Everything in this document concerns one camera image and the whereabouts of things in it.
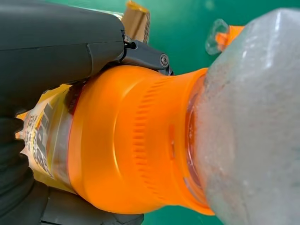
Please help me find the orange bottle with clear cap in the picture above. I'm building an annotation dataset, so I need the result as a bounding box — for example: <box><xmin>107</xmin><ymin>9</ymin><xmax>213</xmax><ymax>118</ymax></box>
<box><xmin>205</xmin><ymin>18</ymin><xmax>246</xmax><ymax>57</ymax></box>
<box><xmin>15</xmin><ymin>7</ymin><xmax>300</xmax><ymax>225</ymax></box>

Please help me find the yellow plastic-wrapped cardboard sheet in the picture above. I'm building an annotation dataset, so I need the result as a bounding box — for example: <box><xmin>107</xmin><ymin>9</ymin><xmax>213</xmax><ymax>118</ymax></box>
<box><xmin>70</xmin><ymin>0</ymin><xmax>151</xmax><ymax>44</ymax></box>

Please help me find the green table mat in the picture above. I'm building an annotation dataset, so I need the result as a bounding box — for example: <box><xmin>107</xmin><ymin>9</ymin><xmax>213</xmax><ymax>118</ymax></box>
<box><xmin>47</xmin><ymin>0</ymin><xmax>300</xmax><ymax>225</ymax></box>

